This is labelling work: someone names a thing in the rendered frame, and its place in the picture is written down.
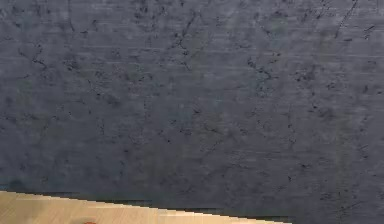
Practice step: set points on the small red object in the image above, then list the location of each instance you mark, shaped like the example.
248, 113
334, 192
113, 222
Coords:
89, 222

